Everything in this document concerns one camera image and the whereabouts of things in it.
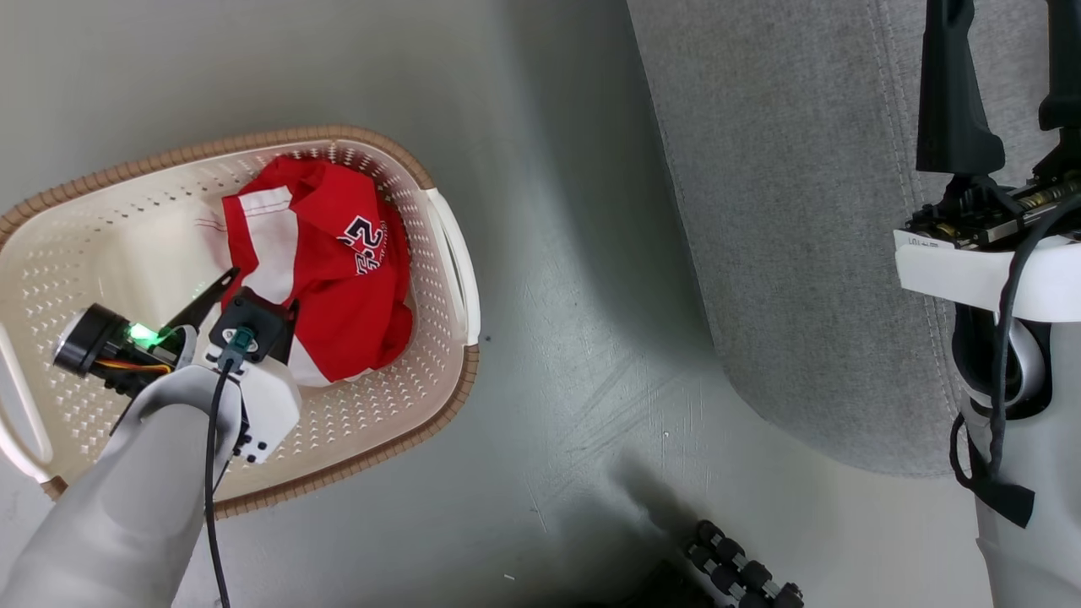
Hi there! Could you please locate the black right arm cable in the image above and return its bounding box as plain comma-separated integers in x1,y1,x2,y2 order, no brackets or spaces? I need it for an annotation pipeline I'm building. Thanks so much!
948,193,1081,529

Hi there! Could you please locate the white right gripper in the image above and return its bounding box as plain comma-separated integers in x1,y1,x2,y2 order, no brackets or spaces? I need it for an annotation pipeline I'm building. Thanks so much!
893,0,1081,324

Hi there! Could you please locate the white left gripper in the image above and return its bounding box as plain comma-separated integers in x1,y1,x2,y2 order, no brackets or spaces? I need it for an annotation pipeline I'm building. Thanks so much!
52,267,303,466

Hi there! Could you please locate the grey fabric sofa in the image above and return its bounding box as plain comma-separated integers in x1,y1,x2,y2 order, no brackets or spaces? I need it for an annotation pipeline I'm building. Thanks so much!
627,0,1081,478

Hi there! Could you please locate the black roller wheel of base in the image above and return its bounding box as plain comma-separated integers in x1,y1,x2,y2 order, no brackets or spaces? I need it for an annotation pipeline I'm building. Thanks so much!
681,519,806,608

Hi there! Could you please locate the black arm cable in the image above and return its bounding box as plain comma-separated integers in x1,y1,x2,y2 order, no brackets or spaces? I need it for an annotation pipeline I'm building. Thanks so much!
948,193,1081,529
204,355,236,608

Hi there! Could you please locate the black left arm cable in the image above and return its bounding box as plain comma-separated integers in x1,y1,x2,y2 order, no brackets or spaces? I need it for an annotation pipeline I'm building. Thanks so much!
204,355,236,608

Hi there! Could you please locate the red and white basketball jersey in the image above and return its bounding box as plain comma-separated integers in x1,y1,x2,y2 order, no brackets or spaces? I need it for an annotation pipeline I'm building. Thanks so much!
220,155,416,388

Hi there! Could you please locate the cream perforated laundry basket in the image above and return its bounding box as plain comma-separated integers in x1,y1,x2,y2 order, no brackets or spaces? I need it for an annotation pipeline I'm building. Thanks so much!
0,125,482,520

